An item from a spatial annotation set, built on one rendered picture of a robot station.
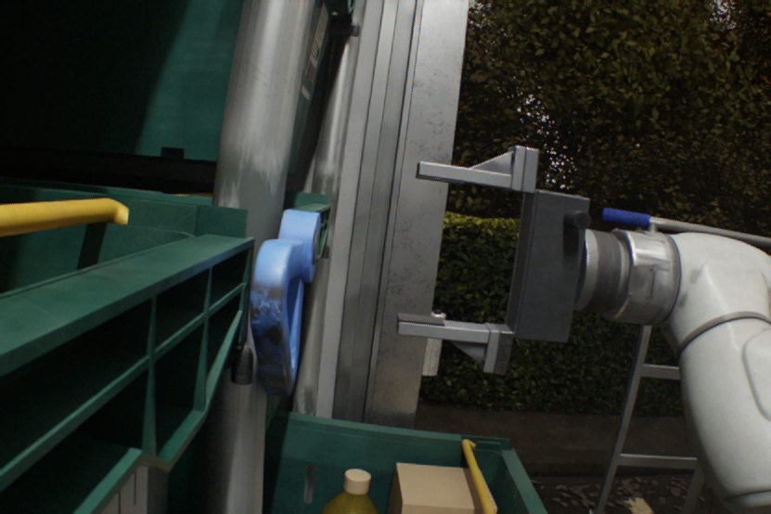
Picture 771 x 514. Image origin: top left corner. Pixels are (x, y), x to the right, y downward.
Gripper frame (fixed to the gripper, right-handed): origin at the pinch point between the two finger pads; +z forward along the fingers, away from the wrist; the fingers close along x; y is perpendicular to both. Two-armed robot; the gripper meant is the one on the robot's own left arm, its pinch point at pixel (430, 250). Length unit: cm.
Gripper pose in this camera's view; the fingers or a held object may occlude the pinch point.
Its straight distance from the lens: 50.8
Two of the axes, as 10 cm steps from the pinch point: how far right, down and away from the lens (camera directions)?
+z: -9.9, -1.2, -0.4
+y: 0.3, 1.1, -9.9
